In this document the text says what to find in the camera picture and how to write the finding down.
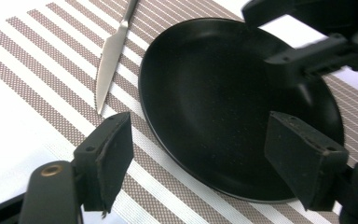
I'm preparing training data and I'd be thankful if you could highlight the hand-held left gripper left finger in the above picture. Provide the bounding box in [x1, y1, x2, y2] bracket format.
[73, 111, 135, 217]

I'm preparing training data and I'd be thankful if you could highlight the steel knife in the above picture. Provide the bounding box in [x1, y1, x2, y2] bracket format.
[95, 0, 139, 116]

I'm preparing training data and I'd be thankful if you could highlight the black plate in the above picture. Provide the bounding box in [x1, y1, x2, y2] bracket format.
[138, 17, 345, 203]

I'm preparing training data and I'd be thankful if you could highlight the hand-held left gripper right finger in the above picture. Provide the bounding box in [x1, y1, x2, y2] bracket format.
[263, 110, 351, 212]

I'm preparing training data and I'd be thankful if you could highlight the striped placemat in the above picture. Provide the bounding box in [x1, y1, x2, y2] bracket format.
[0, 0, 358, 224]

